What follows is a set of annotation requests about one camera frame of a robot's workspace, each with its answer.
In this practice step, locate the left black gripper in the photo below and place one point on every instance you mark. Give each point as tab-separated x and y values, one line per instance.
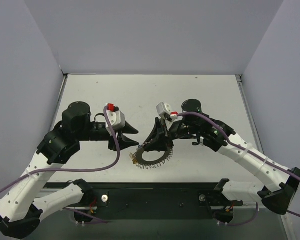
114	136

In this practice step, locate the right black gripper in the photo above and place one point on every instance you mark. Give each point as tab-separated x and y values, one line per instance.
165	135

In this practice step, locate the metal disc keyring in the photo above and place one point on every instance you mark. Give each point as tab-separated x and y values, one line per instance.
152	159

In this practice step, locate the yellow key tag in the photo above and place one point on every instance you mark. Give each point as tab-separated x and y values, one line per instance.
133	158

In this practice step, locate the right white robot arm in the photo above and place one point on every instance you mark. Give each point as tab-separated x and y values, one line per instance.
278	184

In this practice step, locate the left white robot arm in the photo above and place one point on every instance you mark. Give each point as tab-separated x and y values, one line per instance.
21	210

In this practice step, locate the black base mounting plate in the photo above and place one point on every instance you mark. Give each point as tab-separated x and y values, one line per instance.
157	201

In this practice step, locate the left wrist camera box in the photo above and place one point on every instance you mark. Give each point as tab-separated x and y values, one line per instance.
114	117

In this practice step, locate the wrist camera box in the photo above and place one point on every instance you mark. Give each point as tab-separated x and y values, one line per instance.
165	112
114	117

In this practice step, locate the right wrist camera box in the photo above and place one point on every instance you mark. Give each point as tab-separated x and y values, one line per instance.
165	112

